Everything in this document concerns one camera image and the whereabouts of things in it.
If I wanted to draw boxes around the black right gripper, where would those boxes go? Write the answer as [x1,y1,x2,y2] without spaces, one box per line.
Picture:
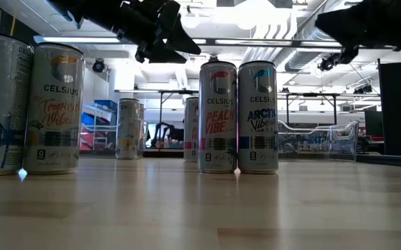
[315,0,399,65]

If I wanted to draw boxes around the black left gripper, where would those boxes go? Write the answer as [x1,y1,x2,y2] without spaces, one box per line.
[117,0,201,65]

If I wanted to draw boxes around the Celsius Peach Vibe can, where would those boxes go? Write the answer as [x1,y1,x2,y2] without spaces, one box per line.
[198,60,239,174]
[183,96,201,163]

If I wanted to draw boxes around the Celsius Tropical Vibe can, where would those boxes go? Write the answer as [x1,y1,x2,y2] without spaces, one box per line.
[139,103,146,159]
[116,97,142,160]
[22,42,86,176]

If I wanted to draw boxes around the clear plastic bin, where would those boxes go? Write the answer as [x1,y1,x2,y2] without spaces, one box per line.
[277,119,360,163]
[78,117,150,160]

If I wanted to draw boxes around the Celsius Arctic Vibe can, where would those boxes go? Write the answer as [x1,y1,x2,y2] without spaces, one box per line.
[0,31,35,177]
[237,60,280,175]

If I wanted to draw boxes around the black spotlight cluster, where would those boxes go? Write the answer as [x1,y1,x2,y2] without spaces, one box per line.
[317,51,342,73]

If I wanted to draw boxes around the black beam with light strips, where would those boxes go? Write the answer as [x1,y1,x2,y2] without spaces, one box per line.
[33,34,343,49]

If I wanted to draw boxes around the shelf with coloured bins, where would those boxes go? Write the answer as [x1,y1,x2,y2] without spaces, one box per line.
[79,99,119,152]

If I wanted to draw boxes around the small dark monitor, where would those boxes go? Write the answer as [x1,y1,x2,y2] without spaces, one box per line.
[364,110,384,138]

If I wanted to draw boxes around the silver ventilation duct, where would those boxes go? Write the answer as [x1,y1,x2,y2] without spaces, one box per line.
[283,6,343,74]

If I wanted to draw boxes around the black frame workstation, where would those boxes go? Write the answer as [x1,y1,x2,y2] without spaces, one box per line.
[277,92,382,126]
[113,88,201,150]

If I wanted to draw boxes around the black aluminium table frame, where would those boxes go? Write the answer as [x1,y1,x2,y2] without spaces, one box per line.
[78,148,401,170]

